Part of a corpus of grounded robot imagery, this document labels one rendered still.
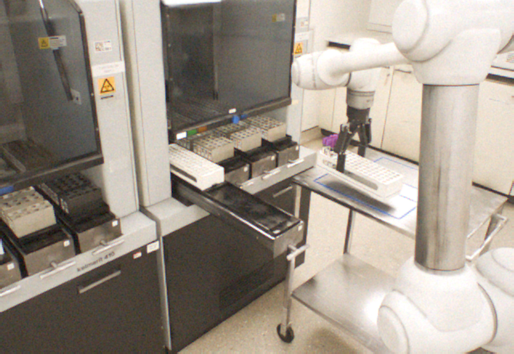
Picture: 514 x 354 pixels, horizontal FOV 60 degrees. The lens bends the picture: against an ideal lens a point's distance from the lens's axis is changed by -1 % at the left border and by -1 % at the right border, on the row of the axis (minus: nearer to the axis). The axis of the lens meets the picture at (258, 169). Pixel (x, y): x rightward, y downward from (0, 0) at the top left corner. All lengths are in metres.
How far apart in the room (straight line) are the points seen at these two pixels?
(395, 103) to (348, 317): 2.19
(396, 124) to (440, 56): 2.89
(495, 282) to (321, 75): 0.68
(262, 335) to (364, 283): 0.51
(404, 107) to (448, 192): 2.77
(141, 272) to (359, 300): 0.89
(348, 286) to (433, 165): 1.17
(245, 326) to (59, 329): 0.92
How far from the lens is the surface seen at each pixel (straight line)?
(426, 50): 0.84
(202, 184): 1.53
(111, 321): 1.65
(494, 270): 1.11
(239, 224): 1.41
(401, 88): 3.65
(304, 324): 2.21
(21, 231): 1.41
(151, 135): 1.51
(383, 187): 1.45
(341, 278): 2.04
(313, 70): 1.32
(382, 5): 4.40
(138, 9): 1.40
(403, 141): 3.74
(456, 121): 0.89
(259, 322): 2.20
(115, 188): 1.51
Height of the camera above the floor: 1.57
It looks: 27 degrees down
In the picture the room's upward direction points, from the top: 2 degrees clockwise
